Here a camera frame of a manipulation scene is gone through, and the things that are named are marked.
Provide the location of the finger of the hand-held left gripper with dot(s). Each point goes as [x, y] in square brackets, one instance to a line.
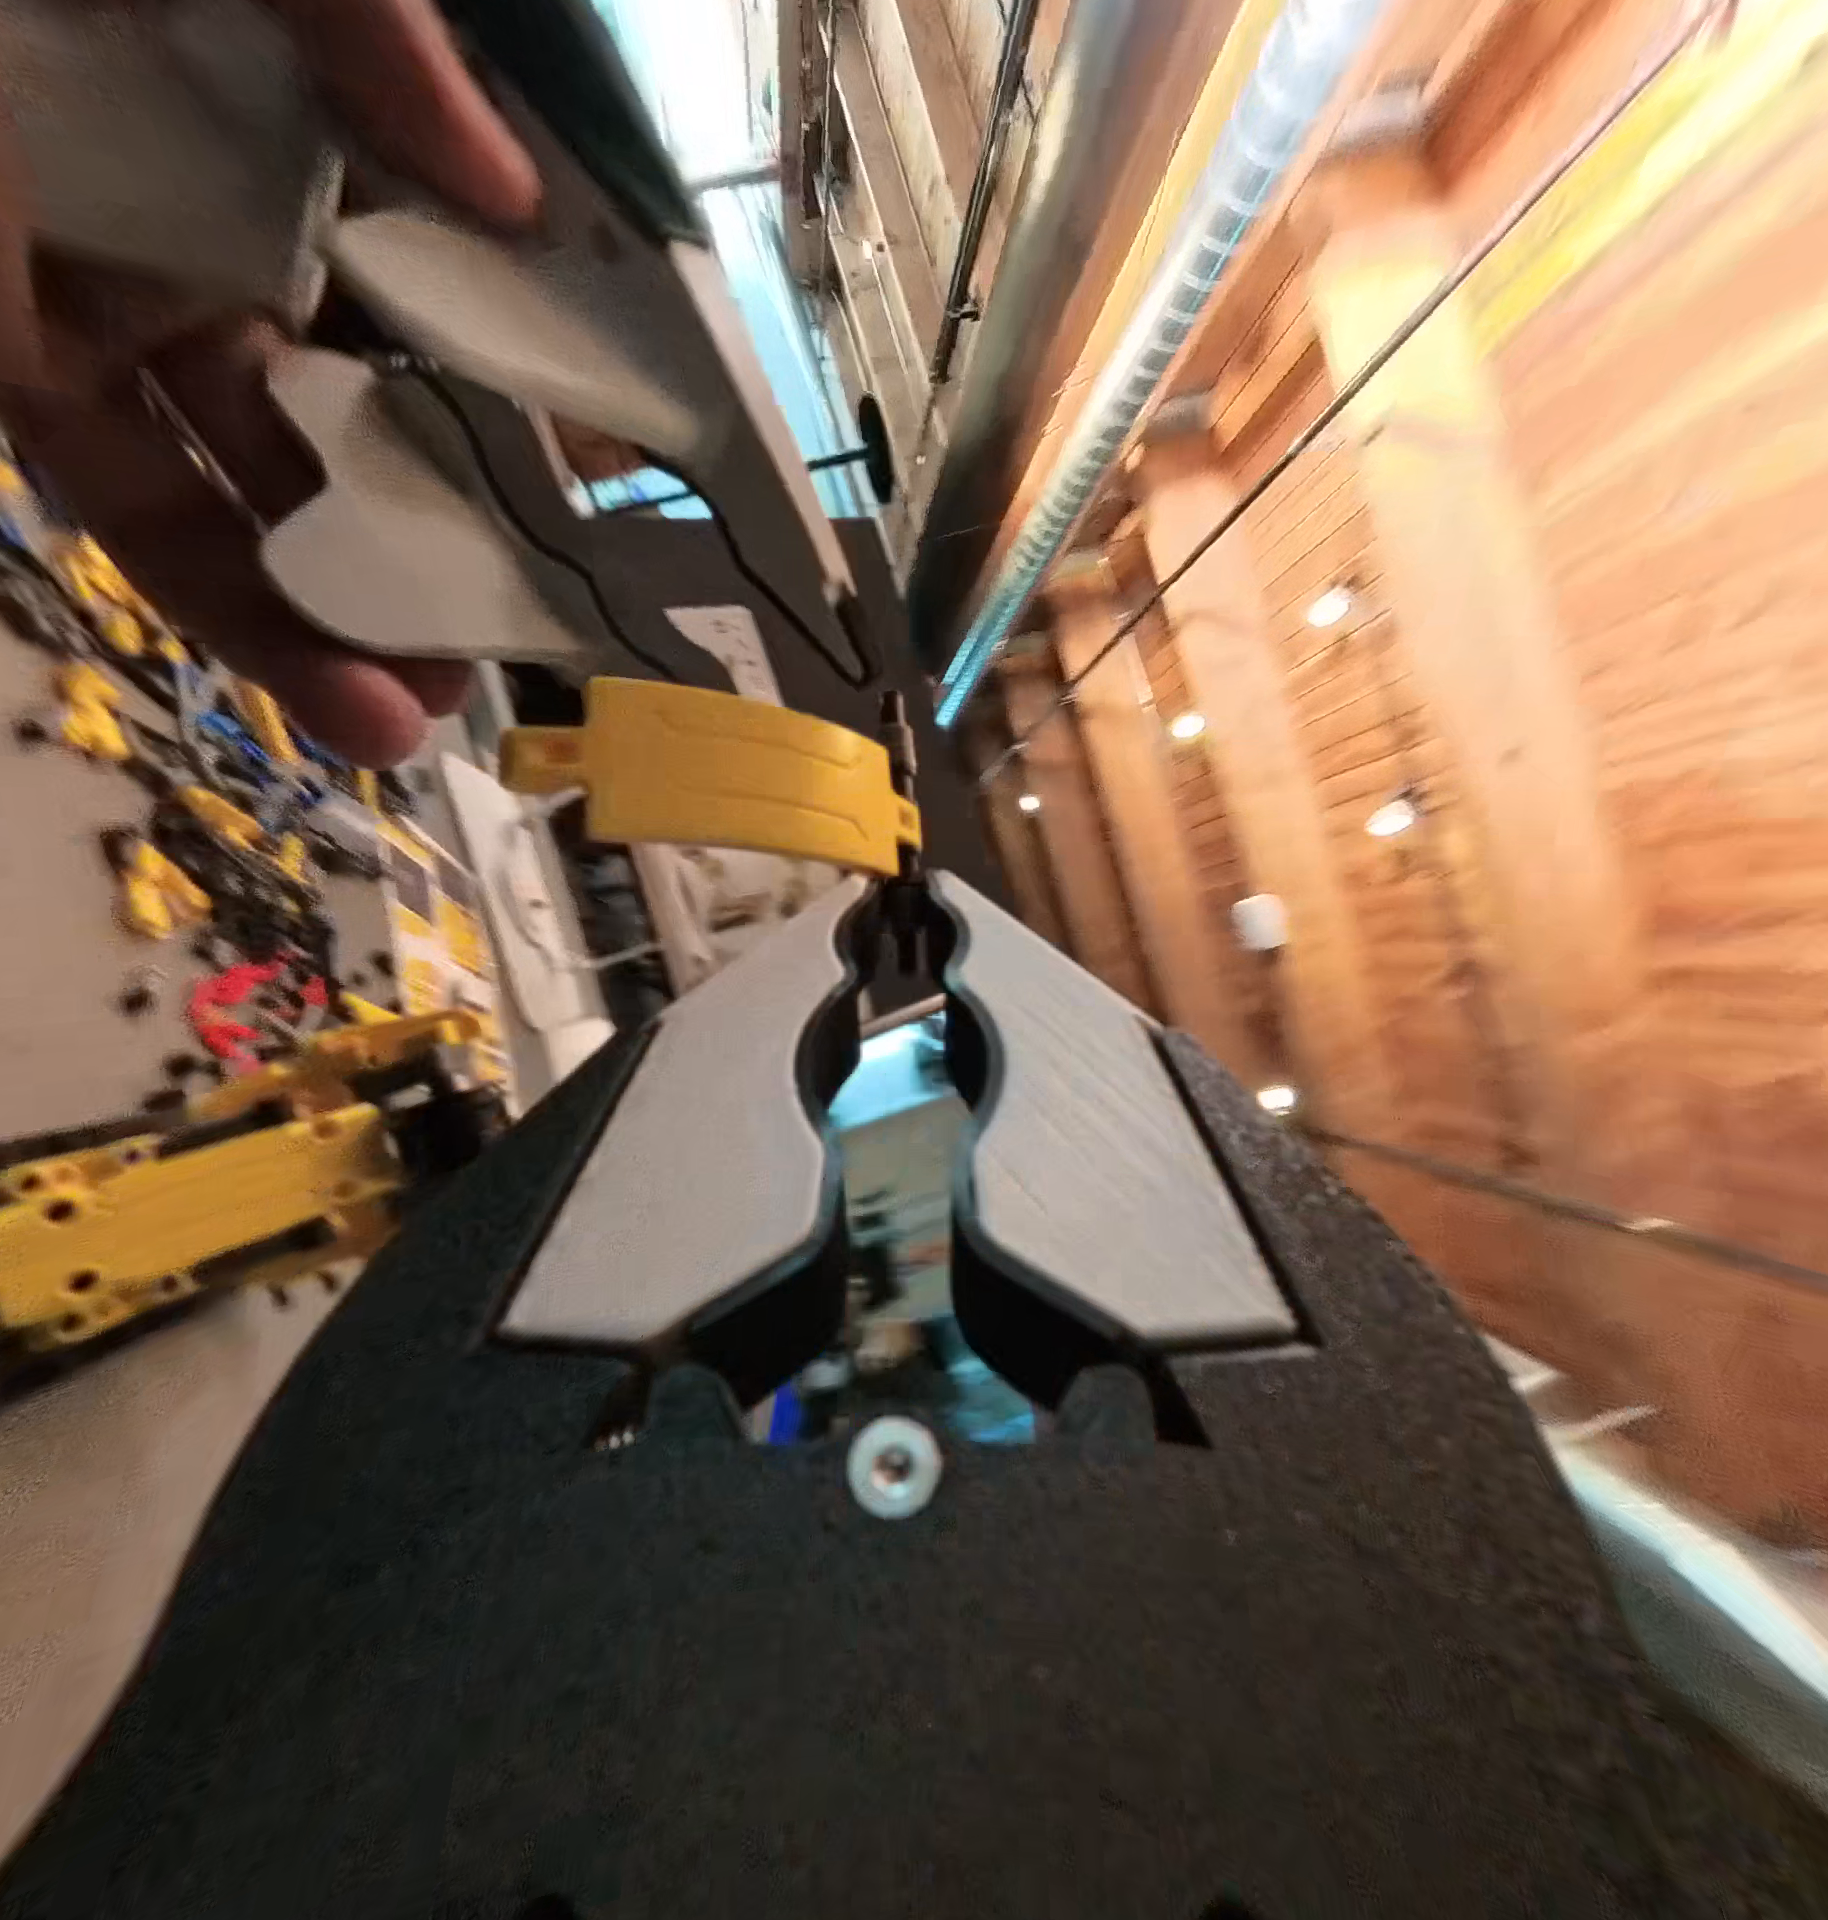
[404, 526]
[523, 331]

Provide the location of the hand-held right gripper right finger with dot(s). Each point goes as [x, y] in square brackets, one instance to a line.
[1123, 1185]

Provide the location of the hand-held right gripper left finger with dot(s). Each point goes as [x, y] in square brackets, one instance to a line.
[659, 1200]

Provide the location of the yellow curved panel with axle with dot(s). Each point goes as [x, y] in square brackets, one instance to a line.
[733, 772]

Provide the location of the yellow brick vehicle model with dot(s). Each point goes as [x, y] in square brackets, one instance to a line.
[179, 1215]

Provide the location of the person's left hand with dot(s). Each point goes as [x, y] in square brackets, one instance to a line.
[359, 705]

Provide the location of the white ceiling box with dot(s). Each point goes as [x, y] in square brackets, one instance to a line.
[1258, 919]

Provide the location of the yellow black sticker sheet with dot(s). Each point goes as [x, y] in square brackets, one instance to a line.
[457, 945]

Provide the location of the white rounded device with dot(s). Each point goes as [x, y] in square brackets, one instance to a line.
[523, 901]

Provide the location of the black round lamp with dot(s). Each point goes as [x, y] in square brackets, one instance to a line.
[873, 447]

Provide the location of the pile of mixed brick beams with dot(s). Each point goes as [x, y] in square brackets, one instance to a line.
[157, 885]

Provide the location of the silver ventilation duct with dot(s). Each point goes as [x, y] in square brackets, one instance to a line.
[1093, 375]

